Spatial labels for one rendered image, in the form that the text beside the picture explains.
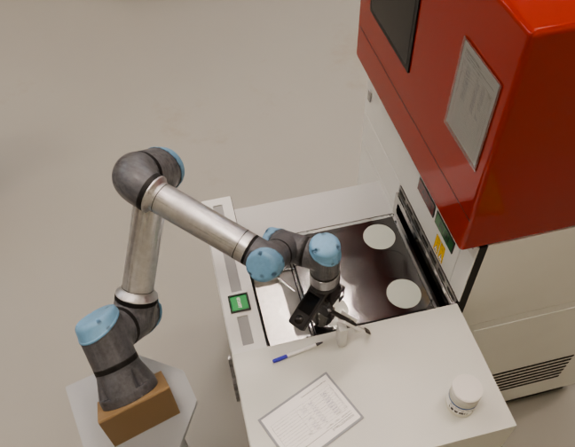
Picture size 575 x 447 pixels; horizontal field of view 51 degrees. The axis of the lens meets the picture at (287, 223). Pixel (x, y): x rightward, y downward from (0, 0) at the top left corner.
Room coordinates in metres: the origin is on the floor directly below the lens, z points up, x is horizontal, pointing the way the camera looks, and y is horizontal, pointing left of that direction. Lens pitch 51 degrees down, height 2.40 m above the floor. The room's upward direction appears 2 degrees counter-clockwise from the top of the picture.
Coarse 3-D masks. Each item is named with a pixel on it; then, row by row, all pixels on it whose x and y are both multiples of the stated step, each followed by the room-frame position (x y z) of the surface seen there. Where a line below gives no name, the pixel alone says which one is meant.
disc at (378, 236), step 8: (376, 224) 1.19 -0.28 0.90; (368, 232) 1.16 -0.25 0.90; (376, 232) 1.16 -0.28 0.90; (384, 232) 1.16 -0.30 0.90; (392, 232) 1.16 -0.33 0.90; (368, 240) 1.13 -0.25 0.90; (376, 240) 1.13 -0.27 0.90; (384, 240) 1.13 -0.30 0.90; (392, 240) 1.13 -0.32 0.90; (376, 248) 1.10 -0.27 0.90; (384, 248) 1.10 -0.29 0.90
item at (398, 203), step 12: (396, 192) 1.29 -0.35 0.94; (396, 204) 1.27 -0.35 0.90; (396, 216) 1.26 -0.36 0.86; (408, 216) 1.19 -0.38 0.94; (408, 228) 1.20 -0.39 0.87; (408, 240) 1.15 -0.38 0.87; (420, 240) 1.09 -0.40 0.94; (420, 252) 1.10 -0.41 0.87; (420, 264) 1.06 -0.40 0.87; (432, 264) 1.00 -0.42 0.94; (432, 276) 0.98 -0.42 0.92; (432, 288) 0.97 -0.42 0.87; (444, 288) 0.92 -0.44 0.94; (444, 300) 0.90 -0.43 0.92
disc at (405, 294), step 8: (400, 280) 0.98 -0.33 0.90; (408, 280) 0.98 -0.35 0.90; (392, 288) 0.95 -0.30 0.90; (400, 288) 0.95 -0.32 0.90; (408, 288) 0.95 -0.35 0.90; (416, 288) 0.95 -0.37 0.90; (392, 296) 0.93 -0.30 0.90; (400, 296) 0.92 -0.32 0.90; (408, 296) 0.92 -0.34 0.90; (416, 296) 0.92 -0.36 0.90; (400, 304) 0.90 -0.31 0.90; (408, 304) 0.90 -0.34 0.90; (416, 304) 0.90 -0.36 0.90
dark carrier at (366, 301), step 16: (368, 224) 1.19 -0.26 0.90; (384, 224) 1.19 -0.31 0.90; (352, 240) 1.13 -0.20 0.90; (400, 240) 1.13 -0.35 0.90; (352, 256) 1.07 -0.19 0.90; (368, 256) 1.07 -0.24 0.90; (384, 256) 1.07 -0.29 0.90; (400, 256) 1.07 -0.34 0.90; (304, 272) 1.02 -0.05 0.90; (352, 272) 1.01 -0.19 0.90; (368, 272) 1.01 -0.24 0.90; (384, 272) 1.01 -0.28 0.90; (400, 272) 1.01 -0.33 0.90; (416, 272) 1.01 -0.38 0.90; (304, 288) 0.96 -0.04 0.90; (352, 288) 0.96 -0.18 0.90; (368, 288) 0.96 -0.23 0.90; (384, 288) 0.95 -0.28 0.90; (352, 304) 0.90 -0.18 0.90; (368, 304) 0.90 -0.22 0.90; (384, 304) 0.90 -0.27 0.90; (368, 320) 0.85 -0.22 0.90
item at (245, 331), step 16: (224, 208) 1.23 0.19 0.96; (224, 256) 1.05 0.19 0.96; (224, 272) 0.99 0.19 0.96; (240, 272) 0.99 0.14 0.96; (224, 288) 0.94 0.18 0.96; (240, 288) 0.94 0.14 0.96; (224, 304) 0.88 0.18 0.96; (240, 320) 0.83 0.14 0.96; (256, 320) 0.83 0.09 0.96; (240, 336) 0.78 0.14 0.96; (256, 336) 0.78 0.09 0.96; (240, 352) 0.74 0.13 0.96
